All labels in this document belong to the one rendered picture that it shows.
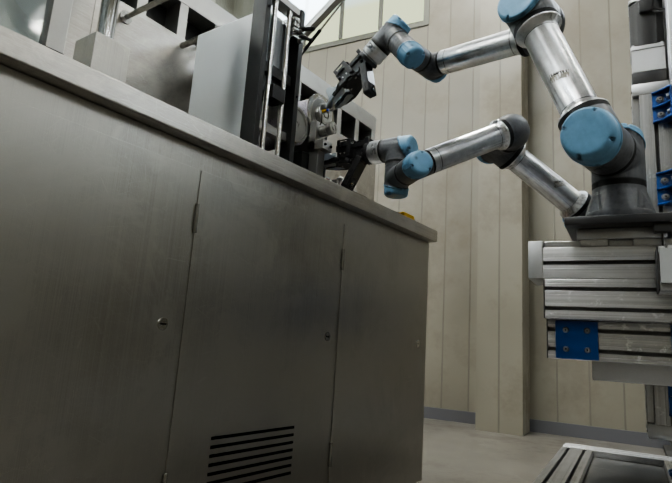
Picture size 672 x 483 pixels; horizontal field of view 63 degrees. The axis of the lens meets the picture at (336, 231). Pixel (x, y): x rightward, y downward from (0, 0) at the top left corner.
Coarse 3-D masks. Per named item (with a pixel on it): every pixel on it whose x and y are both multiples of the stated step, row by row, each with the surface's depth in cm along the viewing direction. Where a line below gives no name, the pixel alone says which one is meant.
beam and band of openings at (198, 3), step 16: (128, 0) 169; (144, 0) 168; (176, 0) 179; (192, 0) 184; (208, 0) 190; (144, 16) 167; (160, 16) 181; (176, 16) 180; (192, 16) 188; (208, 16) 189; (224, 16) 195; (176, 32) 178; (192, 32) 192; (304, 80) 232; (320, 80) 242; (304, 96) 244; (336, 112) 252; (352, 112) 262; (368, 112) 274; (352, 128) 264; (368, 128) 275
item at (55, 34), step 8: (56, 0) 87; (64, 0) 88; (72, 0) 89; (56, 8) 87; (64, 8) 88; (48, 16) 86; (56, 16) 87; (64, 16) 88; (48, 24) 86; (56, 24) 87; (64, 24) 88; (48, 32) 85; (56, 32) 86; (64, 32) 88; (48, 40) 85; (56, 40) 86; (64, 40) 88; (56, 48) 86; (64, 48) 87
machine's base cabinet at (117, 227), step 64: (0, 64) 76; (0, 128) 75; (64, 128) 83; (128, 128) 92; (0, 192) 75; (64, 192) 82; (128, 192) 91; (192, 192) 102; (256, 192) 117; (0, 256) 74; (64, 256) 81; (128, 256) 90; (192, 256) 101; (256, 256) 115; (320, 256) 134; (384, 256) 160; (0, 320) 74; (64, 320) 81; (128, 320) 90; (192, 320) 100; (256, 320) 114; (320, 320) 132; (384, 320) 157; (0, 384) 73; (64, 384) 80; (128, 384) 89; (192, 384) 99; (256, 384) 113; (320, 384) 131; (384, 384) 155; (0, 448) 73; (64, 448) 80; (128, 448) 88; (192, 448) 99; (256, 448) 112; (320, 448) 129; (384, 448) 153
